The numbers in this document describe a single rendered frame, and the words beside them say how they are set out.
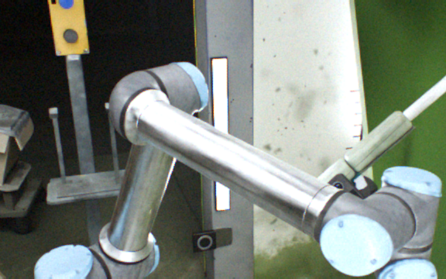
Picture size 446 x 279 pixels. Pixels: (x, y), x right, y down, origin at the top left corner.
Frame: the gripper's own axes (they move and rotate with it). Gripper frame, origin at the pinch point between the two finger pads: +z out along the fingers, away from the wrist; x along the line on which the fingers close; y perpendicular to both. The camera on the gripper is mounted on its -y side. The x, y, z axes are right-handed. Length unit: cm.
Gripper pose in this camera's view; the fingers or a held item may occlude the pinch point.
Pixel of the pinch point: (346, 181)
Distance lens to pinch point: 125.8
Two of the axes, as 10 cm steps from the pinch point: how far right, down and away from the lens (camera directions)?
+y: 7.2, 6.2, 3.0
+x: 6.9, -6.8, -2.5
